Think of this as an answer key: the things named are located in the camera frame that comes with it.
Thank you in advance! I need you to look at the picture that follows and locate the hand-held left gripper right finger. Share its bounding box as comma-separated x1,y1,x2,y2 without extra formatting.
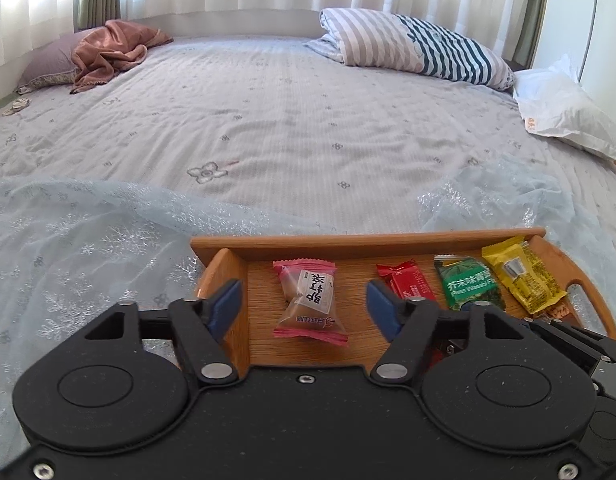
366,280,534,386

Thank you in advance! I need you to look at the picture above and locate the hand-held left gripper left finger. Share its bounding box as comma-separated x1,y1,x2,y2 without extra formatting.
83,280,241,387

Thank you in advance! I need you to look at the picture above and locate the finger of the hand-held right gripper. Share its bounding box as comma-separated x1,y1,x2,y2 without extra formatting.
522,319,616,362

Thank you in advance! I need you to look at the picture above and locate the red orange candy packet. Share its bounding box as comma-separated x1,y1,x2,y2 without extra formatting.
535,302,572,324

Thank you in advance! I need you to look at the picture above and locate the small red snack packet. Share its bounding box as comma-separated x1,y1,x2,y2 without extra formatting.
376,260,436,303

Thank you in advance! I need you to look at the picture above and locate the wooden tray with handles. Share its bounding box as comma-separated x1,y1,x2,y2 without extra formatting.
190,227,616,378

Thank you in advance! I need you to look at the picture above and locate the white pink candy packet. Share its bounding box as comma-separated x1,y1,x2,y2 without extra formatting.
273,258,350,348

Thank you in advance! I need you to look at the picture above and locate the small yellow snack packet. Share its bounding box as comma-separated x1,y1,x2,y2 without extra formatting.
481,237,570,316

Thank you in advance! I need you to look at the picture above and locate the green pea packet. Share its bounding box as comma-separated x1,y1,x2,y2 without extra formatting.
434,255,509,313

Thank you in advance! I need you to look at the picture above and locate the light blue lace cloth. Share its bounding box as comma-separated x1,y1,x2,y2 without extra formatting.
0,157,596,461

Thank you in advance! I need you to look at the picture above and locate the bed with grey floral sheet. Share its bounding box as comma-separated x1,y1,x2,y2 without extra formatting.
0,35,616,461

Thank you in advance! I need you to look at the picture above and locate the white plastic bag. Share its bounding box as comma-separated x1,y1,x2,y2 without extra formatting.
513,54,616,165

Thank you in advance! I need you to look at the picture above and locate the striped folded quilt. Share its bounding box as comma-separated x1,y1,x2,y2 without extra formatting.
305,8,517,92

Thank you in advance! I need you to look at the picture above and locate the pink blanket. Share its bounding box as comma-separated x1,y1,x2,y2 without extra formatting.
69,20,174,95

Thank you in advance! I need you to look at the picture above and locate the purple pillow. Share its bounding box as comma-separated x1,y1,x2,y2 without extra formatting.
14,30,104,95

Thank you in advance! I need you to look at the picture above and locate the white wardrobe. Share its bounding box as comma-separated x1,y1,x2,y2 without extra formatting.
532,0,616,137

